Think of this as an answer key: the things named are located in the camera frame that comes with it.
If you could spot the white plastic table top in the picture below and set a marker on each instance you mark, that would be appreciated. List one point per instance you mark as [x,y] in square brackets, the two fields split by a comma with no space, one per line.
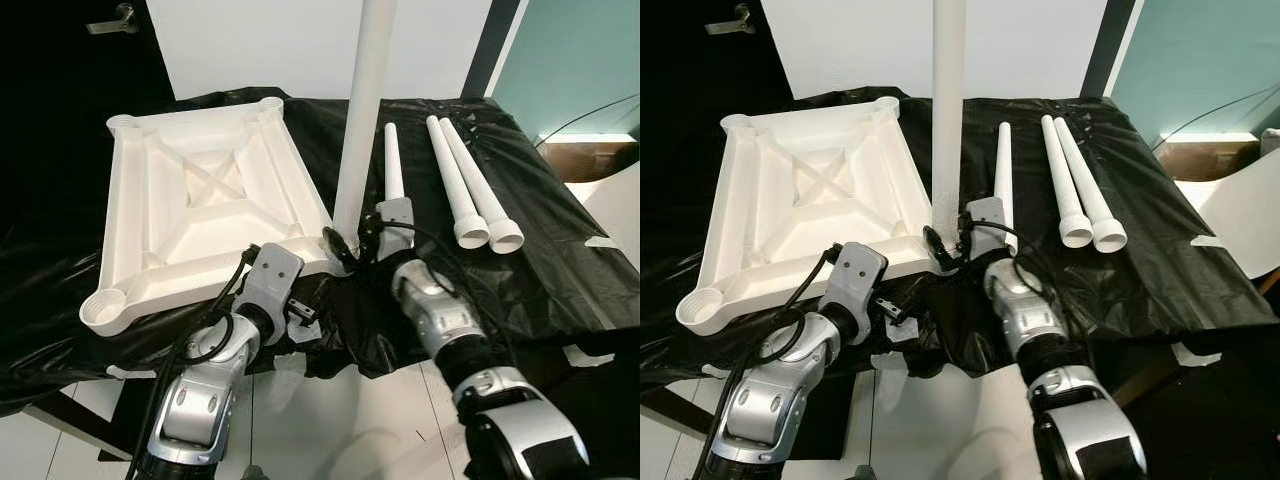
[750,230]
[140,230]

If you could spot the brown cardboard box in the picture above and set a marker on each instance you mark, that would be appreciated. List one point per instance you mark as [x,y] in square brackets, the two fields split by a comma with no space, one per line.
[585,160]
[1200,162]

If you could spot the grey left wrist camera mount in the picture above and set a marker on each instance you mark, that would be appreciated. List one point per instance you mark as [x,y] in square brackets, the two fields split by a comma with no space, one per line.
[862,270]
[270,275]

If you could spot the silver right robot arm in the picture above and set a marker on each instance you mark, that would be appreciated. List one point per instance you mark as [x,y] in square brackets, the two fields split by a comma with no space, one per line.
[1035,320]
[440,320]

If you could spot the black door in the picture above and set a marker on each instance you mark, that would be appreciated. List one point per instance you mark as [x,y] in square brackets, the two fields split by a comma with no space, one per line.
[690,70]
[60,70]

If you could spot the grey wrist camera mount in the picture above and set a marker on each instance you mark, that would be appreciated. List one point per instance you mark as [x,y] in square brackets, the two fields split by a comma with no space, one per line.
[985,222]
[270,275]
[862,270]
[397,225]

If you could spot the white plastic table leg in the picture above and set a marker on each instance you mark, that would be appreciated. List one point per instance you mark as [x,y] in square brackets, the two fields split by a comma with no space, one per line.
[1090,185]
[1060,175]
[393,160]
[450,175]
[948,100]
[480,180]
[1003,160]
[365,100]

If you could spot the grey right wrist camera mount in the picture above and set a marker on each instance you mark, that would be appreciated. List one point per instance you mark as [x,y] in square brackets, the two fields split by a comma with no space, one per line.
[985,222]
[397,225]

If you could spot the white tape piece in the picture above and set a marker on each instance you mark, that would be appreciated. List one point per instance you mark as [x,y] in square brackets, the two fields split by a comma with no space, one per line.
[1200,354]
[588,354]
[600,242]
[1207,241]

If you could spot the black plastic sheet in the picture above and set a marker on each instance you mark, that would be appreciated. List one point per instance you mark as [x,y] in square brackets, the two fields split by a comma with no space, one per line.
[560,280]
[1180,280]

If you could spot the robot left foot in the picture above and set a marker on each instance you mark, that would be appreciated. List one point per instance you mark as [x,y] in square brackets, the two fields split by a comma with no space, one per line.
[863,473]
[253,473]

